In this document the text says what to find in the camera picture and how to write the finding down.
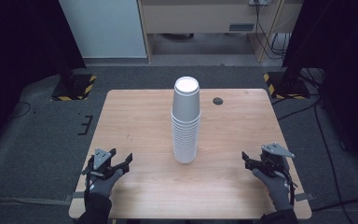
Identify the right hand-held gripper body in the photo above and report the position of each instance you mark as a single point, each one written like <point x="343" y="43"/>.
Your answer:
<point x="275" y="158"/>

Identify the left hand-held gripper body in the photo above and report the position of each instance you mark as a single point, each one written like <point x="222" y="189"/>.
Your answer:
<point x="102" y="161"/>

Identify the stack of white paper cups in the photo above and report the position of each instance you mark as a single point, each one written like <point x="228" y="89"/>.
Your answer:
<point x="185" y="124"/>

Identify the person's left hand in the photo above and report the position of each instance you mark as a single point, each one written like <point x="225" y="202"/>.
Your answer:
<point x="105" y="185"/>

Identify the grey tape strip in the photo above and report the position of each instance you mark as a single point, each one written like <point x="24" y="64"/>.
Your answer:
<point x="74" y="196"/>
<point x="304" y="196"/>

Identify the dark round table grommet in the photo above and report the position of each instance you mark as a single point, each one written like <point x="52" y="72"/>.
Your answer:
<point x="217" y="101"/>

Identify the striped black stand base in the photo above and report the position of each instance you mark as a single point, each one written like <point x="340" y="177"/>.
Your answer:
<point x="74" y="88"/>
<point x="287" y="87"/>

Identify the dark curtain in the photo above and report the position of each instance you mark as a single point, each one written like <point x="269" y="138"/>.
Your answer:
<point x="21" y="46"/>
<point x="338" y="62"/>

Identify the white cabinet panel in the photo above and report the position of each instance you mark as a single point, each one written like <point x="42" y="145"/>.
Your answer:
<point x="102" y="28"/>

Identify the beige wooden desk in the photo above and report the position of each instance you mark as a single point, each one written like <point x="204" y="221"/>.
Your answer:
<point x="199" y="15"/>

